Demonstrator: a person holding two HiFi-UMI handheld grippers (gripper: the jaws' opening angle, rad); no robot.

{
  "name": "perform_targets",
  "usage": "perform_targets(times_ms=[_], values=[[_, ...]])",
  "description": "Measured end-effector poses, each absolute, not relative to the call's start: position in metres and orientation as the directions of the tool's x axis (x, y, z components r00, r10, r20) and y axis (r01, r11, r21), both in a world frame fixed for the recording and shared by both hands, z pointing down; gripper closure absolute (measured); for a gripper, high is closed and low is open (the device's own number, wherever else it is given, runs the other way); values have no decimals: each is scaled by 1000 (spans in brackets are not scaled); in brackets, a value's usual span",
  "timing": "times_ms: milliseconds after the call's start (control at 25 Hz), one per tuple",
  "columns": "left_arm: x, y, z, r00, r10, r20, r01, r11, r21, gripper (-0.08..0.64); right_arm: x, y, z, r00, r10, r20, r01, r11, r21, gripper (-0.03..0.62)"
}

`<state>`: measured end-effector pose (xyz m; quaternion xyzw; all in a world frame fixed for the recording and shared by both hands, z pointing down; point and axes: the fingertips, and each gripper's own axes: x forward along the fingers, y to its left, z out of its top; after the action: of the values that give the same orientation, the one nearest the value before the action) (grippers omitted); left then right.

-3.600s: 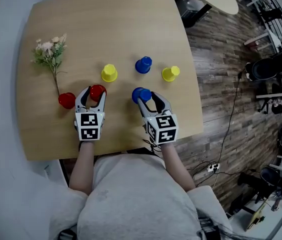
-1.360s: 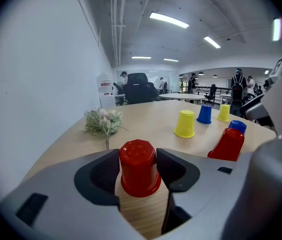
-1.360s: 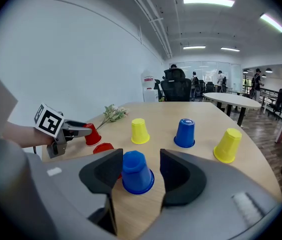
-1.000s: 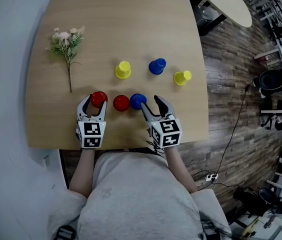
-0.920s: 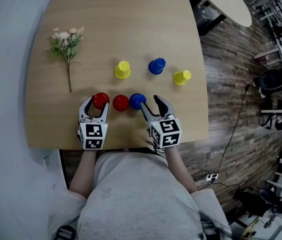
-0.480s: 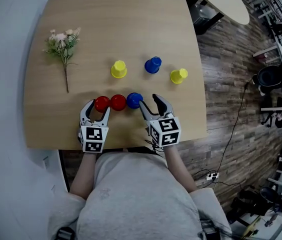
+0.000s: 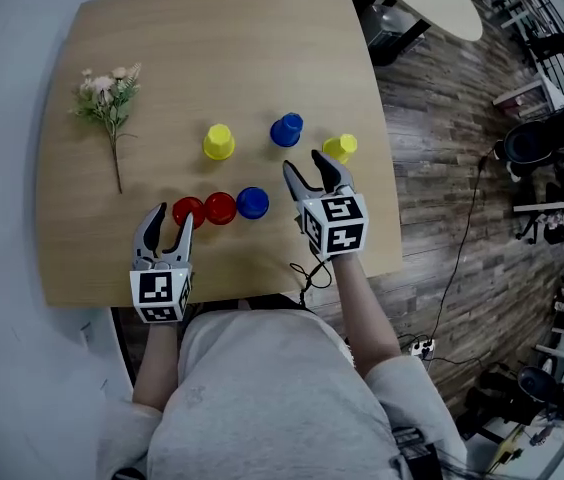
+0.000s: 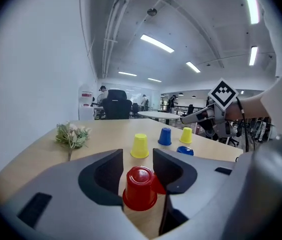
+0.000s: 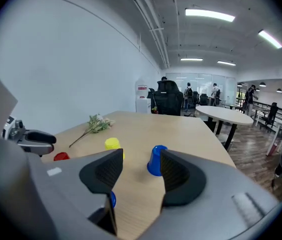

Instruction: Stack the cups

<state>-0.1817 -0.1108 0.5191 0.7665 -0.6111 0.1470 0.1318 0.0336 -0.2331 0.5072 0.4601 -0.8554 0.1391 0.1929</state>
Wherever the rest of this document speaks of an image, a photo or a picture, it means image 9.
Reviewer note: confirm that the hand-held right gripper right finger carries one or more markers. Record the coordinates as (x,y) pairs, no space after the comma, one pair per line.
(206,209)

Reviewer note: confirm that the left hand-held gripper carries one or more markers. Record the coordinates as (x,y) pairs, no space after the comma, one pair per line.
(16,132)

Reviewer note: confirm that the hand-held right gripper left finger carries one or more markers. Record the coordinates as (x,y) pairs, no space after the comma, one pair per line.
(76,196)

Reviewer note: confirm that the red paper cup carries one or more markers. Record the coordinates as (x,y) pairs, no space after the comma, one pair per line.
(61,157)

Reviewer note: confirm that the blue paper cup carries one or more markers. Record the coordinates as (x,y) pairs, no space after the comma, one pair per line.
(113,199)
(154,162)

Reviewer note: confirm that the yellow paper cup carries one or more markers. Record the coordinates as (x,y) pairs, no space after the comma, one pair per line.
(112,144)

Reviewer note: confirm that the artificial flower sprig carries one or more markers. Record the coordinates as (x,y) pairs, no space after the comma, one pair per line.
(96,125)

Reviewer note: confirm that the round white table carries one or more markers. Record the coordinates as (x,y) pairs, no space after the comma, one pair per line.
(223,114)

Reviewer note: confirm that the white water dispenser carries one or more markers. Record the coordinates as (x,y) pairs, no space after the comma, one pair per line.
(143,101)

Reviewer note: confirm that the black office chair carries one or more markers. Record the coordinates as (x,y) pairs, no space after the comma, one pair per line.
(168,99)

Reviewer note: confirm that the white ceiling pipes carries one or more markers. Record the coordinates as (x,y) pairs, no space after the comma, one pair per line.
(153,21)

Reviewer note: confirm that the group of ceiling light panels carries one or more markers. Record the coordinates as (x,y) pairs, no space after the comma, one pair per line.
(209,14)

